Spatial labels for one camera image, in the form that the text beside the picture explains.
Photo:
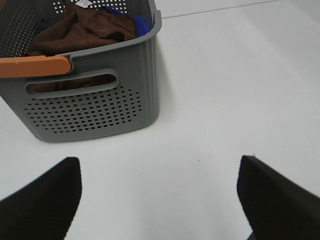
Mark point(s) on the blue cloth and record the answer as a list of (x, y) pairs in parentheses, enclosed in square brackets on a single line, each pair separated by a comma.
[(141, 27)]

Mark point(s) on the brown towel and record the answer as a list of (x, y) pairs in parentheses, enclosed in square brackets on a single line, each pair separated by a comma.
[(82, 29)]

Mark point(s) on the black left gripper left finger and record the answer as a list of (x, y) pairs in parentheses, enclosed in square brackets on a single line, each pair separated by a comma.
[(45, 208)]

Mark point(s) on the grey perforated plastic basket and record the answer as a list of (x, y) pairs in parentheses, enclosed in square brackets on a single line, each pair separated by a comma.
[(109, 90)]

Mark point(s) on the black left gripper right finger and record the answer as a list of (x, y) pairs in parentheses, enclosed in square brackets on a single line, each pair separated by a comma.
[(276, 208)]

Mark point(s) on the orange basket handle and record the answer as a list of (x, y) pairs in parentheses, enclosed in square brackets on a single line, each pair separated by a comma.
[(34, 66)]

